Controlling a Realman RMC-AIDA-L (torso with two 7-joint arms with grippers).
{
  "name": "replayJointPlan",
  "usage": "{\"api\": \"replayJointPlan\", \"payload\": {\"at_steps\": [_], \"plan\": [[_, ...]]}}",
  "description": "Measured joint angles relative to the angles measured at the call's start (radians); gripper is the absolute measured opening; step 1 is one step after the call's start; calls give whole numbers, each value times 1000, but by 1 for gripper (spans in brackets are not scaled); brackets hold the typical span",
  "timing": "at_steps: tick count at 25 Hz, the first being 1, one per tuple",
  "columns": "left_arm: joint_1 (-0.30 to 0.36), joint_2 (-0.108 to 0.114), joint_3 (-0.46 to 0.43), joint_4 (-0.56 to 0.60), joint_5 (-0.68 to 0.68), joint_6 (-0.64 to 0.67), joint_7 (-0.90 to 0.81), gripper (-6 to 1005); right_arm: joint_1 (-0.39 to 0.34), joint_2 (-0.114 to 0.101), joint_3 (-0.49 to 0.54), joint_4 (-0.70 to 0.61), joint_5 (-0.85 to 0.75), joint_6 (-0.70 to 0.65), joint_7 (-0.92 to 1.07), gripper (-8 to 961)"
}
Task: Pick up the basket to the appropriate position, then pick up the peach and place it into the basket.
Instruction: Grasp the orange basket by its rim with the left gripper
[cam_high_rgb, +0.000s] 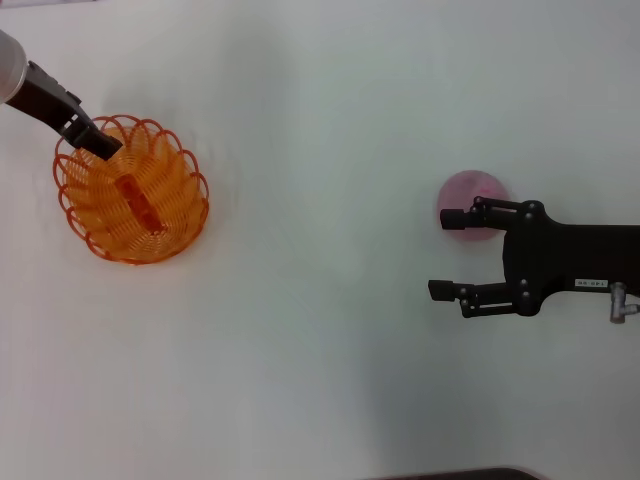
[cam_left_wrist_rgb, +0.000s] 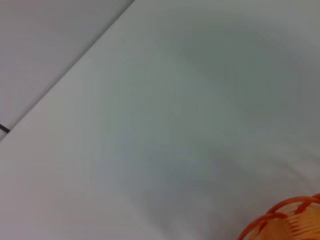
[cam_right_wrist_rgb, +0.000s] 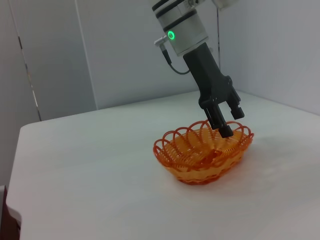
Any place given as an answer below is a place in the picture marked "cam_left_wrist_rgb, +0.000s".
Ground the orange woven plastic basket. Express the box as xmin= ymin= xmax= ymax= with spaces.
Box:
xmin=236 ymin=192 xmax=320 ymax=240

